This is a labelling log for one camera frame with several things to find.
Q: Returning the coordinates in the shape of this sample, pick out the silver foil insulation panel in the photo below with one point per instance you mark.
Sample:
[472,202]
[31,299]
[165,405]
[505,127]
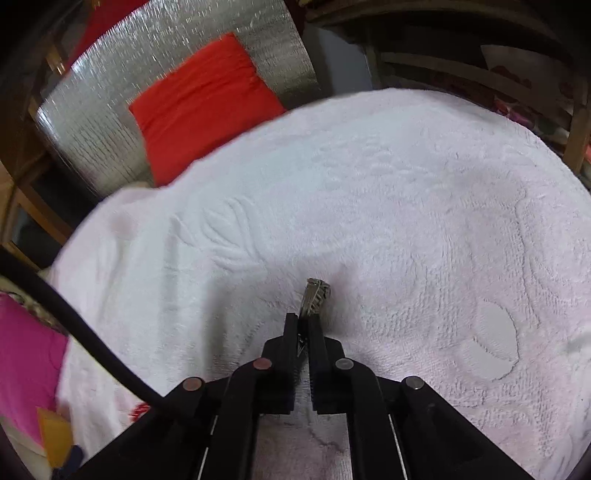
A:
[92,124]

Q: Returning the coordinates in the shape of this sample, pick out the white textured blanket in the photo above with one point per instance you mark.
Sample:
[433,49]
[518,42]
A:
[415,230]

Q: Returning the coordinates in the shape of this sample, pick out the wooden side table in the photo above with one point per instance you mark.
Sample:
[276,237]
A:
[577,134]

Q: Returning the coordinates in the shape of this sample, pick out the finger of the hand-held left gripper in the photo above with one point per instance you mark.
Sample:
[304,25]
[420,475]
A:
[71,459]

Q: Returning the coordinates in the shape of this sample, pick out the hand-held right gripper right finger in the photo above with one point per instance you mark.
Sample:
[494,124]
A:
[315,332]

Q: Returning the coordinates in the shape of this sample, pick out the red cloth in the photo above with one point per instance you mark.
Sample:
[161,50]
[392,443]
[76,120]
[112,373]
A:
[99,27]

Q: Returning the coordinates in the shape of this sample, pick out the pink cushion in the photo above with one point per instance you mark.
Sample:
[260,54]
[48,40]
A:
[27,360]

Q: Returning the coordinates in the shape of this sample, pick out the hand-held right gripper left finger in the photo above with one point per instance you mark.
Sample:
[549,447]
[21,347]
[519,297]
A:
[291,332]

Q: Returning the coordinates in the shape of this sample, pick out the red cushion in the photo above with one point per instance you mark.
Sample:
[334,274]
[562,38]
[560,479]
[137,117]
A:
[203,106]

